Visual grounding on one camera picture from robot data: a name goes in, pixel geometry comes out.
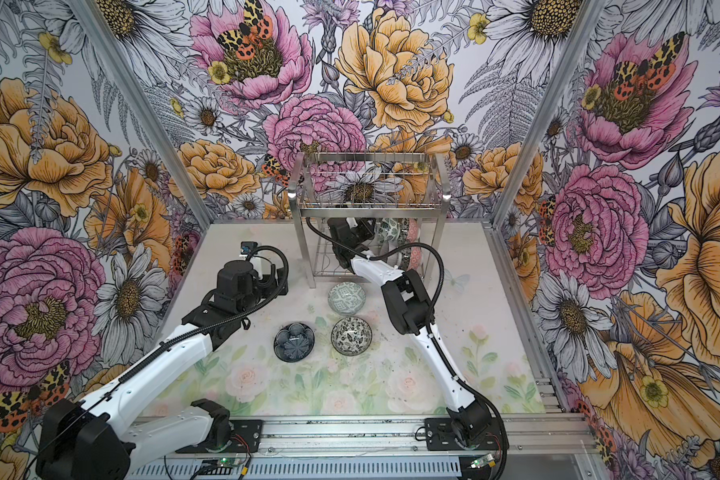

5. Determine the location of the green leaf pattern bowl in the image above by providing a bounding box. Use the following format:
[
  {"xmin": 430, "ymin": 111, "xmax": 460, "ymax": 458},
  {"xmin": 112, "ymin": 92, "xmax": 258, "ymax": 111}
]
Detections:
[{"xmin": 376, "ymin": 218, "xmax": 403, "ymax": 243}]

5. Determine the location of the dark blue floral bowl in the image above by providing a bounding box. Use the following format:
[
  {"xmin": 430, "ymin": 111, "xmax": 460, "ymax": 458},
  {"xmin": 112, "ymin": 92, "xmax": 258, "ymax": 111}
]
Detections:
[{"xmin": 273, "ymin": 322, "xmax": 315, "ymax": 363}]

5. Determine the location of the pale green geometric bowl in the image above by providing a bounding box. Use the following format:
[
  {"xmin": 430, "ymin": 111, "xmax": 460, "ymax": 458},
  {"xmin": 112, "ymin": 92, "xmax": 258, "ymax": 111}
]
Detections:
[{"xmin": 328, "ymin": 282, "xmax": 366, "ymax": 316}]

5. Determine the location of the pink ribbed glass bowl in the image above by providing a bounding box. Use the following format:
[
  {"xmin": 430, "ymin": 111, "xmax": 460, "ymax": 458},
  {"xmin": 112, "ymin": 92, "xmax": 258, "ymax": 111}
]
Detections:
[{"xmin": 399, "ymin": 249, "xmax": 411, "ymax": 270}]

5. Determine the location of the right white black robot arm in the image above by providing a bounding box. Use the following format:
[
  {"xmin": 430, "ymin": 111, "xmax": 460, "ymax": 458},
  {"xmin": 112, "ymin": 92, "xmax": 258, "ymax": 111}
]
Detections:
[{"xmin": 306, "ymin": 218, "xmax": 507, "ymax": 451}]

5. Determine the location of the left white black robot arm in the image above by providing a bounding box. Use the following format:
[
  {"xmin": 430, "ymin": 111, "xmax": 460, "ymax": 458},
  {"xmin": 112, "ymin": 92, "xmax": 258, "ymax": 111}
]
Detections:
[{"xmin": 35, "ymin": 259, "xmax": 289, "ymax": 479}]

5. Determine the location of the two-tier steel dish rack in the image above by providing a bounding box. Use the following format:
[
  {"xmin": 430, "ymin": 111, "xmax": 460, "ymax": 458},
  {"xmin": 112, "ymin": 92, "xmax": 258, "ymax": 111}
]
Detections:
[{"xmin": 287, "ymin": 151, "xmax": 452, "ymax": 288}]

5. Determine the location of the green circuit board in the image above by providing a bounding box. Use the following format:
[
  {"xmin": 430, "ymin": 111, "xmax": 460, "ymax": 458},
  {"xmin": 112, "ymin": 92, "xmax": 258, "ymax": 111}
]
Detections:
[{"xmin": 200, "ymin": 458, "xmax": 240, "ymax": 471}]

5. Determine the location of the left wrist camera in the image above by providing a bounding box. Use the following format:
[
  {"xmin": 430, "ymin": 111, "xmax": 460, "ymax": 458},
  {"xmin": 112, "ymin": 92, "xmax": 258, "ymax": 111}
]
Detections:
[{"xmin": 240, "ymin": 241, "xmax": 259, "ymax": 257}]

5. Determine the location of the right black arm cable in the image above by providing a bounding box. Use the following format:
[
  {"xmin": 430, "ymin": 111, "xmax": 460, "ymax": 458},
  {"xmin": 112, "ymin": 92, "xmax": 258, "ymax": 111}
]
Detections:
[{"xmin": 304, "ymin": 215, "xmax": 510, "ymax": 480}]

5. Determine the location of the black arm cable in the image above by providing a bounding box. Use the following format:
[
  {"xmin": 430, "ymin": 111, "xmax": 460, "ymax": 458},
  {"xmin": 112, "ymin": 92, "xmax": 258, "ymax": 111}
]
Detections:
[
  {"xmin": 304, "ymin": 215, "xmax": 510, "ymax": 480},
  {"xmin": 23, "ymin": 244, "xmax": 290, "ymax": 480}
]

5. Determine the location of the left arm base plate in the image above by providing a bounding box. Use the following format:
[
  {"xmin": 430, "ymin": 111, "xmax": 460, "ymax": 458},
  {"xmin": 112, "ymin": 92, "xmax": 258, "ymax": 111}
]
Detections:
[{"xmin": 177, "ymin": 419, "xmax": 264, "ymax": 454}]

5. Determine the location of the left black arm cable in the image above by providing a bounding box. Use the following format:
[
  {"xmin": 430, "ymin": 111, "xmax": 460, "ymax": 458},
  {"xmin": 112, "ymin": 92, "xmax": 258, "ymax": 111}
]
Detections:
[{"xmin": 23, "ymin": 244, "xmax": 290, "ymax": 480}]

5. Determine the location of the white slotted cable duct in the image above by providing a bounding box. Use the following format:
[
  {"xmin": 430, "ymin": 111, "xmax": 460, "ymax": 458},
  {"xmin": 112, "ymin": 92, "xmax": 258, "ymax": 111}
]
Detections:
[{"xmin": 130, "ymin": 456, "xmax": 462, "ymax": 479}]

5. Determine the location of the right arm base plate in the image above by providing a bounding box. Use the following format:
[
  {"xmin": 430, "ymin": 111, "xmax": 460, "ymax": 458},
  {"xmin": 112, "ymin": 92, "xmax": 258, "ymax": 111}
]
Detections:
[{"xmin": 423, "ymin": 417, "xmax": 506, "ymax": 451}]

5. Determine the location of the aluminium mounting rail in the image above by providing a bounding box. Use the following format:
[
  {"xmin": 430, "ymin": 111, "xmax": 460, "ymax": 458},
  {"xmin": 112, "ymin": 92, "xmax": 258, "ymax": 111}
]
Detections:
[{"xmin": 125, "ymin": 377, "xmax": 595, "ymax": 460}]

